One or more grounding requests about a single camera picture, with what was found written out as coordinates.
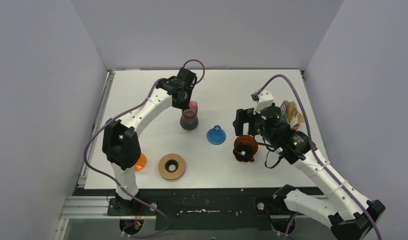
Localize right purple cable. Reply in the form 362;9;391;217
256;74;384;240

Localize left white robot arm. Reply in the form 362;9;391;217
102;67;198;215

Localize orange coffee filter box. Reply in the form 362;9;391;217
280;100;305;130

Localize amber plastic coffee dripper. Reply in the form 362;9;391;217
232;135;259;163

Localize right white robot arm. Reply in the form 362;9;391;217
232;105;386;240

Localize round wooden ring stand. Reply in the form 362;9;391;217
158;153;186;181

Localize orange translucent dripper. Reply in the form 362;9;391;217
135;153;147;171

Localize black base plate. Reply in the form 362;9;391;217
73;187;324;232

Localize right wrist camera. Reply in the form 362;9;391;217
251;89;274;115

